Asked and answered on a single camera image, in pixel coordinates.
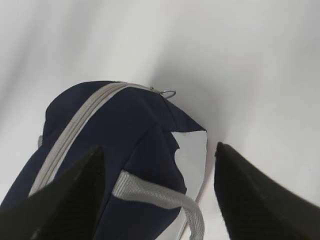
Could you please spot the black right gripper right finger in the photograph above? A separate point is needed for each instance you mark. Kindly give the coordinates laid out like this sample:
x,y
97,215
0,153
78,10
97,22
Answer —
x,y
254,207

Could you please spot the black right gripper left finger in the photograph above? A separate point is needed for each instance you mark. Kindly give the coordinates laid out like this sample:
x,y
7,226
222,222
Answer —
x,y
65,209

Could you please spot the navy blue lunch bag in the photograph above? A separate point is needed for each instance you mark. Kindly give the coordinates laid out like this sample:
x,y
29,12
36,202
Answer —
x,y
154,159

